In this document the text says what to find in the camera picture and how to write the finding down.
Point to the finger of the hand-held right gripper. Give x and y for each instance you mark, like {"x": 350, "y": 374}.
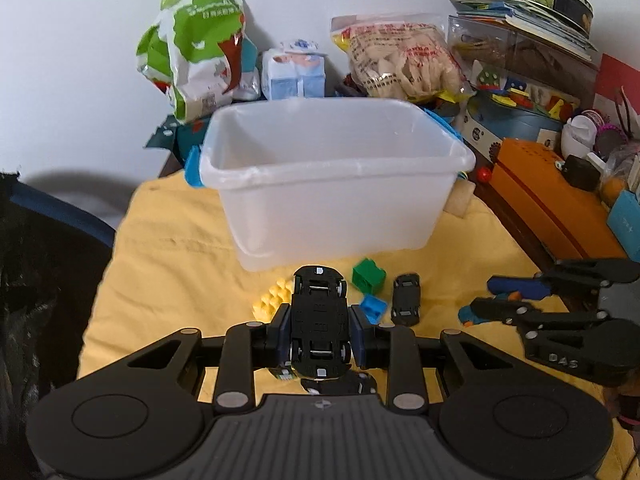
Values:
{"x": 520, "y": 287}
{"x": 495, "y": 312}

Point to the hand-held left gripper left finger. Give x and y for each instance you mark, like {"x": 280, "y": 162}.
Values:
{"x": 286, "y": 332}

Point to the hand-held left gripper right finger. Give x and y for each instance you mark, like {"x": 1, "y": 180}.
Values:
{"x": 356, "y": 332}

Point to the black toy car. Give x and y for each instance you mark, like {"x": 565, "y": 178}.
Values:
{"x": 320, "y": 320}
{"x": 340, "y": 385}
{"x": 406, "y": 300}

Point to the translucent white plastic bin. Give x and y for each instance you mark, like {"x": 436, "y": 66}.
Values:
{"x": 330, "y": 185}

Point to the blue toy block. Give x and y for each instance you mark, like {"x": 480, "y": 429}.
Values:
{"x": 374, "y": 308}

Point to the yellow toy block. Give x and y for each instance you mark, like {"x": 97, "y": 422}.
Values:
{"x": 270, "y": 302}

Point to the green toy block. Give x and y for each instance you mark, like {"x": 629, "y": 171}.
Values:
{"x": 369, "y": 276}

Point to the orange box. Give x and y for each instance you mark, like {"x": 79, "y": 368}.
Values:
{"x": 550, "y": 200}

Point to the plain wooden block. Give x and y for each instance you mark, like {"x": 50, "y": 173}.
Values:
{"x": 460, "y": 199}

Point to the small red ball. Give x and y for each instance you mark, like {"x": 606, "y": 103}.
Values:
{"x": 482, "y": 175}

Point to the light blue box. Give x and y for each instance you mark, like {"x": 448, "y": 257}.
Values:
{"x": 625, "y": 217}

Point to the small black case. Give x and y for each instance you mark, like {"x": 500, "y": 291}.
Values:
{"x": 580, "y": 171}

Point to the yellow cloth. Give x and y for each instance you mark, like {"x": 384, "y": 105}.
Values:
{"x": 170, "y": 270}

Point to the round box of colourful blocks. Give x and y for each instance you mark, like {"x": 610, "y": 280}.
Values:
{"x": 515, "y": 110}

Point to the clear plastic box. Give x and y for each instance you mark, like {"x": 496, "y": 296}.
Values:
{"x": 525, "y": 62}

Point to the dark teal cardboard box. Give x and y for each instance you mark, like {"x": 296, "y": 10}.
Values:
{"x": 172, "y": 137}

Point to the dark chair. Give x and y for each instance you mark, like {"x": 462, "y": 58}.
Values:
{"x": 45, "y": 260}

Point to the blue and white tissue pack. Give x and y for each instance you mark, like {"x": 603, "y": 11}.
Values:
{"x": 295, "y": 72}

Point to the clear bag of wooden pieces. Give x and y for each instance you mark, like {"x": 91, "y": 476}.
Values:
{"x": 400, "y": 55}

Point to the stack of booklets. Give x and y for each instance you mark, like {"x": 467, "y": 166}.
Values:
{"x": 530, "y": 20}

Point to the green and white bag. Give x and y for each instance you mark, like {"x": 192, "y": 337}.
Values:
{"x": 197, "y": 55}

